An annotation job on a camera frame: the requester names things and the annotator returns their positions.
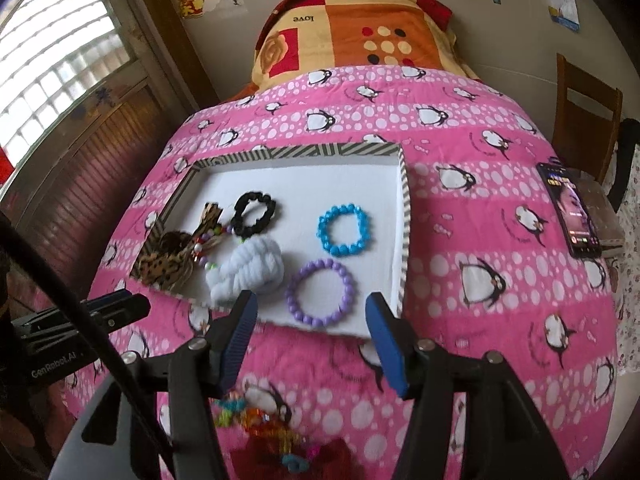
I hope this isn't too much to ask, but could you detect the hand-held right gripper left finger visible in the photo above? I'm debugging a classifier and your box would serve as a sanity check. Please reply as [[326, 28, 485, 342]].
[[47, 290, 259, 480]]

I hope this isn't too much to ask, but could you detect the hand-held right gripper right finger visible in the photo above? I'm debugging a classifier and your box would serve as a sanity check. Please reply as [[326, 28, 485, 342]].
[[365, 292, 571, 480]]

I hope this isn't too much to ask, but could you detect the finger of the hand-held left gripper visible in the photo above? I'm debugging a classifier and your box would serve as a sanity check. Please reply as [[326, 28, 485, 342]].
[[75, 292, 152, 333]]

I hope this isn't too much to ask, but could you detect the leopard print hair bow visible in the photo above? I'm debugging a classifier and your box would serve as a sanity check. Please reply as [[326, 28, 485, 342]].
[[137, 202, 226, 293]]

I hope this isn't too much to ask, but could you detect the purple bead bracelet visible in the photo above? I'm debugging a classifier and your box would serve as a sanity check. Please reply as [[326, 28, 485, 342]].
[[285, 258, 357, 329]]

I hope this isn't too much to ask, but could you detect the white scrunchie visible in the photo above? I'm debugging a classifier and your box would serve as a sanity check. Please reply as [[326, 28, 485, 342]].
[[205, 237, 286, 308]]

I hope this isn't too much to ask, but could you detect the multicoloured bead bracelet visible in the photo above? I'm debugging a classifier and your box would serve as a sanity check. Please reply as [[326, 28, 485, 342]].
[[192, 224, 236, 272]]

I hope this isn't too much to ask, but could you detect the blue bead bracelet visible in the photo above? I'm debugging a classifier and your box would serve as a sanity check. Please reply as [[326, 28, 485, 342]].
[[317, 203, 373, 257]]

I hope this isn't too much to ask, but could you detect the black scrunchie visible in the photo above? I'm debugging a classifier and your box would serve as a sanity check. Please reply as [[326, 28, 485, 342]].
[[231, 190, 278, 238]]

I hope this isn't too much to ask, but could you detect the striped cardboard tray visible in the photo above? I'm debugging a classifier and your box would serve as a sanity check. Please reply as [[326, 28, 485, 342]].
[[129, 142, 413, 338]]

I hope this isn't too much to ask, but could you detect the red hair bow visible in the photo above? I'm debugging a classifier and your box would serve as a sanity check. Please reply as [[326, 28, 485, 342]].
[[230, 435, 353, 480]]

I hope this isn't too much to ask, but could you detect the wooden door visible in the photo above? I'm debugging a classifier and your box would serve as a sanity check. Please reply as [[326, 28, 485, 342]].
[[0, 0, 217, 281]]

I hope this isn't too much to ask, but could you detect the black smartphone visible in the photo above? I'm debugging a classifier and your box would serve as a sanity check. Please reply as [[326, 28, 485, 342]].
[[536, 160, 602, 261]]

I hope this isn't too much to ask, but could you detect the pink penguin print blanket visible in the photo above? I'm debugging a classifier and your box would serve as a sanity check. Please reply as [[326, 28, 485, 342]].
[[65, 65, 621, 480]]

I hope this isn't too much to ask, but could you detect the barred window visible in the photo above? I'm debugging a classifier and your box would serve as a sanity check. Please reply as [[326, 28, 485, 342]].
[[0, 0, 137, 163]]

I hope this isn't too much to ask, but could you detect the wooden chair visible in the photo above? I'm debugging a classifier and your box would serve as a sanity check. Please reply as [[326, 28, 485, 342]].
[[552, 52, 640, 256]]

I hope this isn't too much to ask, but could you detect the orange floral pillow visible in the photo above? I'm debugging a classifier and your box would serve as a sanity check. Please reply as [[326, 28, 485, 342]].
[[232, 0, 481, 106]]

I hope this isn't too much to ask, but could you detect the black cable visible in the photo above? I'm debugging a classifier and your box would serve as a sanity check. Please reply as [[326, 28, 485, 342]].
[[0, 211, 177, 456]]

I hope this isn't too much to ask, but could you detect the bright plastic bead bracelet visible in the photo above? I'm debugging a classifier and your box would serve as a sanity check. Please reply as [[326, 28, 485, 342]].
[[212, 392, 301, 442]]

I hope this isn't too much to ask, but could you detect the small blue hair tie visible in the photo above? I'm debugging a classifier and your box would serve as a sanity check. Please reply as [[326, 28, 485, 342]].
[[280, 452, 309, 477]]

